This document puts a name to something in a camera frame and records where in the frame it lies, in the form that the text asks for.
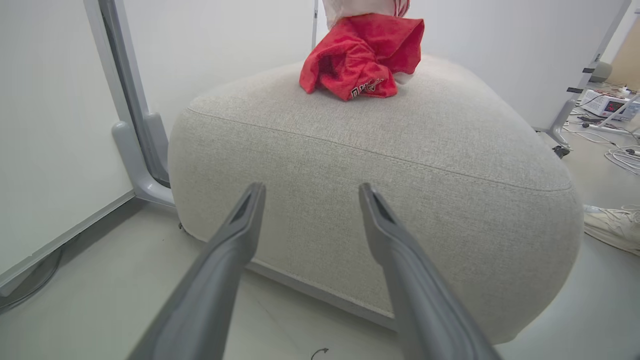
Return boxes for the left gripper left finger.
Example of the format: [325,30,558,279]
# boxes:
[127,182,267,360]

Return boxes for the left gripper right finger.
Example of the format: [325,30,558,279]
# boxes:
[358,182,503,360]

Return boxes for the red and white garment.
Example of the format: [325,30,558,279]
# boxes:
[299,0,426,102]

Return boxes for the light grey fabric sofa seat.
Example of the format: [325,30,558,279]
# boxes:
[167,54,585,346]

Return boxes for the white sneaker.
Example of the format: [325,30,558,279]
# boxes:
[583,205,640,257]

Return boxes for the white bench power supply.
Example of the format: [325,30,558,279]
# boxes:
[580,89,640,121]

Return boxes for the brown cardboard board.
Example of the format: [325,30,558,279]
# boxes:
[609,17,640,92]

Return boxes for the grey partition stand post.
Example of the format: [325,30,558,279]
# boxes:
[532,0,633,150]
[82,0,176,207]

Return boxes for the black floor cable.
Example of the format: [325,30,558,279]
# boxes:
[0,247,66,313]

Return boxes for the white floor cable bundle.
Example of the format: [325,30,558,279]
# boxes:
[562,117,640,176]

